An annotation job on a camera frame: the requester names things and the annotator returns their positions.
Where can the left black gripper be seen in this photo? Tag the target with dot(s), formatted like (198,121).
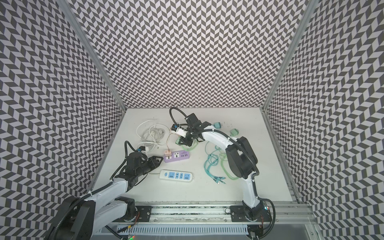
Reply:
(154,162)

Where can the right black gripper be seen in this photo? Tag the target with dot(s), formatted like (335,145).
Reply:
(188,137)

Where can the pink charger plug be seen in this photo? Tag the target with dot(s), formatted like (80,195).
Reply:
(168,154)

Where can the purple power strip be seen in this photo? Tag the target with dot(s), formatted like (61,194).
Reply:
(177,156)

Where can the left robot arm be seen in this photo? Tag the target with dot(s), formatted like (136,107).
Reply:
(78,218)

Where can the teal charger plug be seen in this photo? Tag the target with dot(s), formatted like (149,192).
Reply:
(217,125)

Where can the green charger plug far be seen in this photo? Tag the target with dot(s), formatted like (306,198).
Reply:
(234,132)

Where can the white blue power strip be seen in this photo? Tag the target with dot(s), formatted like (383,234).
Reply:
(177,176)

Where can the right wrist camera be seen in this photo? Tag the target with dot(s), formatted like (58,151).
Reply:
(176,129)

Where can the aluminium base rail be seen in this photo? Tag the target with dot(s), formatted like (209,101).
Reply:
(216,213)

